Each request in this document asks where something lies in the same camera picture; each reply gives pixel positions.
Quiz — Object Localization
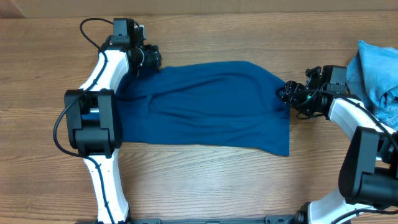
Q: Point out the dark blue polo shirt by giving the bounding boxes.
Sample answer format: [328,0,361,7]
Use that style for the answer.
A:
[116,61,290,156]

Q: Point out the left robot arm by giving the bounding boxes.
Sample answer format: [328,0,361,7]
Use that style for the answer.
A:
[59,18,161,223]

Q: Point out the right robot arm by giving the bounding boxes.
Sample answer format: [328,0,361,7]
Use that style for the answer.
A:
[265,65,397,224]

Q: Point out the light blue denim jeans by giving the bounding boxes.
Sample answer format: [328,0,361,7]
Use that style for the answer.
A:
[346,40,397,130]

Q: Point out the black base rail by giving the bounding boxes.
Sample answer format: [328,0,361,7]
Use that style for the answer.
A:
[127,202,310,224]

